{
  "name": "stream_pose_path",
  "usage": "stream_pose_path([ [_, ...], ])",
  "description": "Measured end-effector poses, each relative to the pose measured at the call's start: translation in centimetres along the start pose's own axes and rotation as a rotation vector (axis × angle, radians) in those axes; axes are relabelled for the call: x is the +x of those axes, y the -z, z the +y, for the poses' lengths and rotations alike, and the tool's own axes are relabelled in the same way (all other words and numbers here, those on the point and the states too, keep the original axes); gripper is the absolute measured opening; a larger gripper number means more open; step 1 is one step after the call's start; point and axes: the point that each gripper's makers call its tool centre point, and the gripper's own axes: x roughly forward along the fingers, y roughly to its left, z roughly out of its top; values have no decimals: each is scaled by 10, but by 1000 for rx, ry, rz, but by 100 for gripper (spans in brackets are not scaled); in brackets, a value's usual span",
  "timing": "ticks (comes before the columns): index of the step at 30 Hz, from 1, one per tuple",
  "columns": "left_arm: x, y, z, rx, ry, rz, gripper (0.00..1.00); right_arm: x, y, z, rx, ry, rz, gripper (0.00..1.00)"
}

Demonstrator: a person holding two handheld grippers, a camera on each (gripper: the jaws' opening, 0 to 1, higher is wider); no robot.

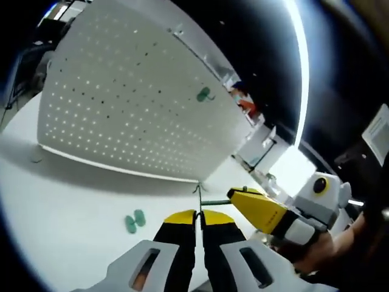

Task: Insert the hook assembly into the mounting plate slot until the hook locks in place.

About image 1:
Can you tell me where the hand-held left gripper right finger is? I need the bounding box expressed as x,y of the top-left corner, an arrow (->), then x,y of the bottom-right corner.
200,209 -> 317,292

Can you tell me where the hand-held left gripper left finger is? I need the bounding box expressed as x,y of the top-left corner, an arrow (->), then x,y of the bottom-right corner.
80,209 -> 198,292

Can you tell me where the thin metal hook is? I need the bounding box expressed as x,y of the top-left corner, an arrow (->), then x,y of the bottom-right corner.
193,181 -> 233,223

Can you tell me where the white perforated mounting plate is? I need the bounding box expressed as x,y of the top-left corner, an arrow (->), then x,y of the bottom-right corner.
30,0 -> 246,185

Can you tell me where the person's right hand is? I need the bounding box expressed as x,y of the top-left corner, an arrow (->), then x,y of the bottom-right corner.
269,232 -> 343,274

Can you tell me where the white paper sign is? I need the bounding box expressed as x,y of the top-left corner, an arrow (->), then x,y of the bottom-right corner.
360,103 -> 389,167

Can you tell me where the ceiling light strip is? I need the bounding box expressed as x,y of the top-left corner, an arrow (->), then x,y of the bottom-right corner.
278,0 -> 310,148

